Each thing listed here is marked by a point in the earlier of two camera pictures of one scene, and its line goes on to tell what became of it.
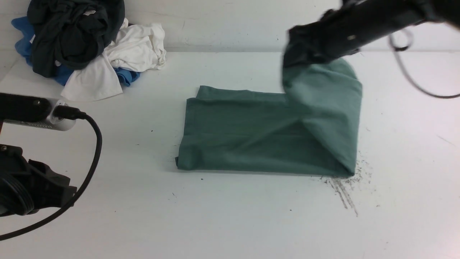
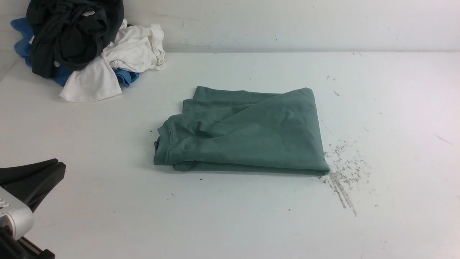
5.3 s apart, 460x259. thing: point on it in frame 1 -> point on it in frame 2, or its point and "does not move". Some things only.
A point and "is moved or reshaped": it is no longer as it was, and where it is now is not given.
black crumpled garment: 73,33 does not move
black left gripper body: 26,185 -> 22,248
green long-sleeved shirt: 312,128 is moved or reshaped
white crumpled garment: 139,48 does not move
